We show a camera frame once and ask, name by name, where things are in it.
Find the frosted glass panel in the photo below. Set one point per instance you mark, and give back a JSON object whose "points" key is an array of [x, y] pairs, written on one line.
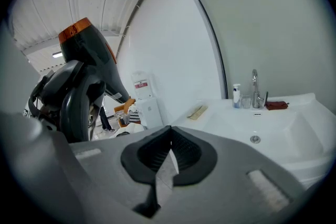
{"points": [[262, 21]]}

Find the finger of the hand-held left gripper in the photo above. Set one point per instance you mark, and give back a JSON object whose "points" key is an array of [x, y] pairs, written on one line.
{"points": [[64, 78], [76, 112]]}

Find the ceiling strip light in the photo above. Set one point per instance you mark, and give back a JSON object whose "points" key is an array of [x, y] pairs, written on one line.
{"points": [[57, 54]]}

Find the black white striped cushion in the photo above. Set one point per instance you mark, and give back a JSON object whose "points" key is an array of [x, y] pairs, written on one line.
{"points": [[130, 116]]}

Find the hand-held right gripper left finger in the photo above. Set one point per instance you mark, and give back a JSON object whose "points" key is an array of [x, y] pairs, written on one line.
{"points": [[105, 165]]}

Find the clear glass cup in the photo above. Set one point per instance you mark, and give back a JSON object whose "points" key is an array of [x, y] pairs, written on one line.
{"points": [[246, 102]]}

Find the chrome faucet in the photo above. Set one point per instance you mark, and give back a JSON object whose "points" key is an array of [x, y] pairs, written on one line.
{"points": [[255, 91]]}

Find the dark red pouch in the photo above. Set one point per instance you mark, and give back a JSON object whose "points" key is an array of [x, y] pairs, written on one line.
{"points": [[275, 105]]}

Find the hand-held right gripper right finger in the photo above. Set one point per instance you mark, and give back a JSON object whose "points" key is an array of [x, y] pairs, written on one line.
{"points": [[223, 186]]}

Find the tan cosmetic tube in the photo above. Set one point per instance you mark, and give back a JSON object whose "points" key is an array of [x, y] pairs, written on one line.
{"points": [[200, 109], [194, 114]]}

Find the white water dispenser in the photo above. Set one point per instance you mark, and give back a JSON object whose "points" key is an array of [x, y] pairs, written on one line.
{"points": [[149, 112]]}

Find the chrome basin drain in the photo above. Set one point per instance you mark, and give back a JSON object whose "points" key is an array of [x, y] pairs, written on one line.
{"points": [[255, 139]]}

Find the white ceramic washbasin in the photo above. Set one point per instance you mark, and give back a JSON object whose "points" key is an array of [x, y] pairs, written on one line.
{"points": [[275, 123]]}

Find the black comb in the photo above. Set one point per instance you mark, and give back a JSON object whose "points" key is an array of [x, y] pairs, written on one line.
{"points": [[266, 99]]}

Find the white pump bottle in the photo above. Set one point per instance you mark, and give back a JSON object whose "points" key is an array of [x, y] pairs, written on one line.
{"points": [[236, 97]]}

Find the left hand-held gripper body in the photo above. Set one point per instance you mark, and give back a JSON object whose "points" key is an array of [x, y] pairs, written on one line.
{"points": [[47, 112]]}

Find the black orange hair dryer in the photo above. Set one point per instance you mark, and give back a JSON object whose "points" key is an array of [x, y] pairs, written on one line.
{"points": [[89, 52]]}

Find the orange armchair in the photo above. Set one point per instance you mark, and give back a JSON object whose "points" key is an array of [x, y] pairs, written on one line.
{"points": [[123, 107]]}

